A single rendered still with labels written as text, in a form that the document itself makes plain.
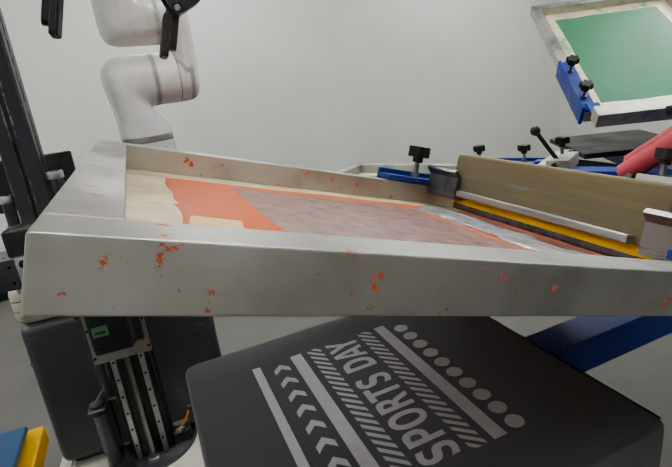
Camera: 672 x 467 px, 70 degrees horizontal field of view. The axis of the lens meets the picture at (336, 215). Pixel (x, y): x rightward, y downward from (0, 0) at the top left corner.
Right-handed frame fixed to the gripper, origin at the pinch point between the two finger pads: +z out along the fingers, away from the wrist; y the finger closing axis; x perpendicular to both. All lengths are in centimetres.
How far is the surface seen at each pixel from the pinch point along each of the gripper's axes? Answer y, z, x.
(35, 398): 31, 153, -211
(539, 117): -436, -58, -381
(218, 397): -16.3, 44.5, -12.6
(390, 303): -16.3, 15.5, 28.3
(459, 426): -40, 38, 10
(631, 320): -80, 29, 1
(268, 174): -23.6, 13.2, -26.3
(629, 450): -54, 35, 21
